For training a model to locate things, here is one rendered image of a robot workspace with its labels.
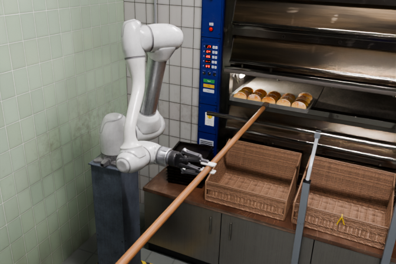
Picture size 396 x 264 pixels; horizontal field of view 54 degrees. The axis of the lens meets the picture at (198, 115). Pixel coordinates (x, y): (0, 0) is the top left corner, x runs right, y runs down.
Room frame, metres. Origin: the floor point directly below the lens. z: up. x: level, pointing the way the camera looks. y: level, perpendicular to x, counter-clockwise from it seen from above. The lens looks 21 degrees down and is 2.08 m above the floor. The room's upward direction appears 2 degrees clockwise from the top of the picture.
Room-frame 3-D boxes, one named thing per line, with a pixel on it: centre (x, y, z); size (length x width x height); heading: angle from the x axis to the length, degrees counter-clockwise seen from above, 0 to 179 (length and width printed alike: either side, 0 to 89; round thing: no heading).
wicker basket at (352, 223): (2.14, -0.95, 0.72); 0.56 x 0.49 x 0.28; 65
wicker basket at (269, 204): (2.38, -0.41, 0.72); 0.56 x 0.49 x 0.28; 67
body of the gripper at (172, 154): (1.68, 0.09, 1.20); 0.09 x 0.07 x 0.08; 66
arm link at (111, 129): (2.04, 0.47, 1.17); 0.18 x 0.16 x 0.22; 125
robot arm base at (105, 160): (2.02, 0.49, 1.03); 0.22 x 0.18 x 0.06; 160
